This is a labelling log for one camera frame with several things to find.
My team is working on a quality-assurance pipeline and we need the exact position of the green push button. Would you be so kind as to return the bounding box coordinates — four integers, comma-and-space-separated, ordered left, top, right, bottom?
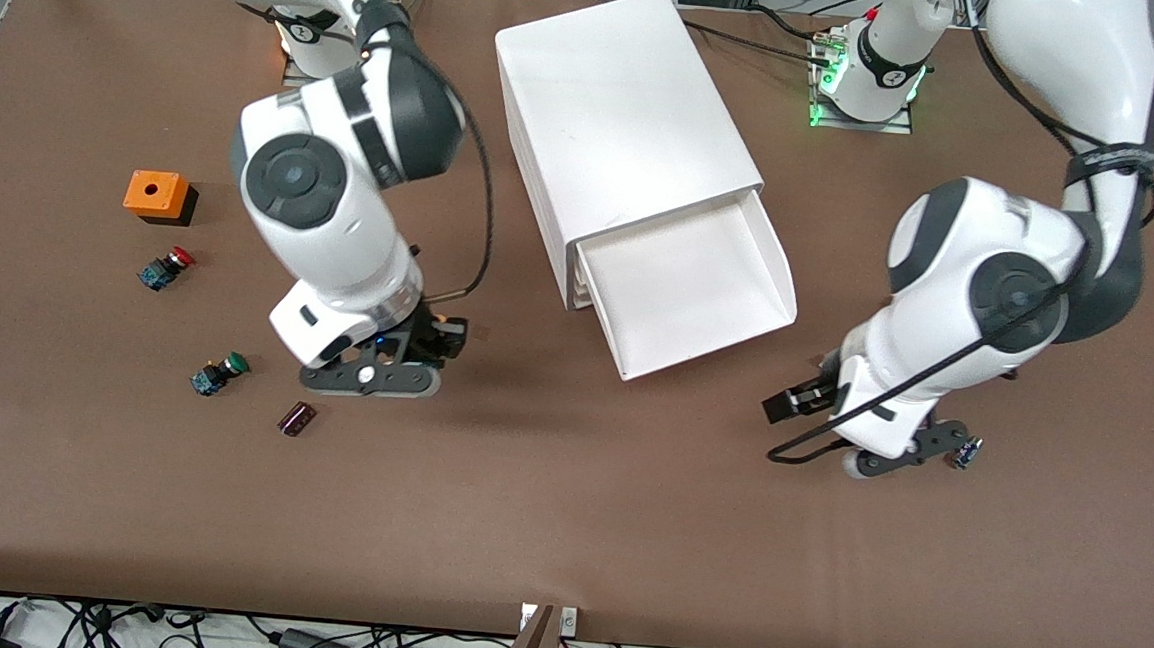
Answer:
189, 349, 252, 400

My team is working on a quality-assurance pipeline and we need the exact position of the red push button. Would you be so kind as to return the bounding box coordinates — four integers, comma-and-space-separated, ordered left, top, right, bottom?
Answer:
135, 244, 197, 295

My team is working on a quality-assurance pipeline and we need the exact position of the white drawer cabinet casing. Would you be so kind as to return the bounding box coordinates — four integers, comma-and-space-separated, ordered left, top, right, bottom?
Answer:
478, 0, 778, 323

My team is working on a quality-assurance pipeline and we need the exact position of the dark purple capacitor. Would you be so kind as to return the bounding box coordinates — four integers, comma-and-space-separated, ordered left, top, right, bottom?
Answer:
277, 400, 319, 440

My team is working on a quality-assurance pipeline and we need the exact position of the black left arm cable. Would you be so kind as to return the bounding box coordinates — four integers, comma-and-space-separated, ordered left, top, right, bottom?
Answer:
765, 7, 1154, 488

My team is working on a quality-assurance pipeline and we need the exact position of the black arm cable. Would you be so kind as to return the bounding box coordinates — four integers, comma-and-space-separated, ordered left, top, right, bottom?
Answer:
765, 7, 1154, 488
423, 105, 503, 310

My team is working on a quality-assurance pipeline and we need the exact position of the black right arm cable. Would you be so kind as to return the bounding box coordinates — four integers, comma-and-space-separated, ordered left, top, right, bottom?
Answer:
423, 105, 503, 310

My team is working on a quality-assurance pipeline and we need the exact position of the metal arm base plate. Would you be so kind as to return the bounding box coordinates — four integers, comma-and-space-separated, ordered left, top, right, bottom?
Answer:
807, 23, 922, 136

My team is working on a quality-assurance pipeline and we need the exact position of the orange button enclosure box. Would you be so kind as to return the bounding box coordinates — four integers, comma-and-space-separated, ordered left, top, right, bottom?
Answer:
121, 169, 200, 229

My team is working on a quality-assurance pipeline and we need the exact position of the white metal bracket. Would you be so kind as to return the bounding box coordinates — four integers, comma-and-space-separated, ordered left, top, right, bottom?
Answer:
518, 604, 579, 638

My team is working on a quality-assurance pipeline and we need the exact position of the black cable on table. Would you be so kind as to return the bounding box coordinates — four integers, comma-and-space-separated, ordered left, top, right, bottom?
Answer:
678, 15, 837, 72

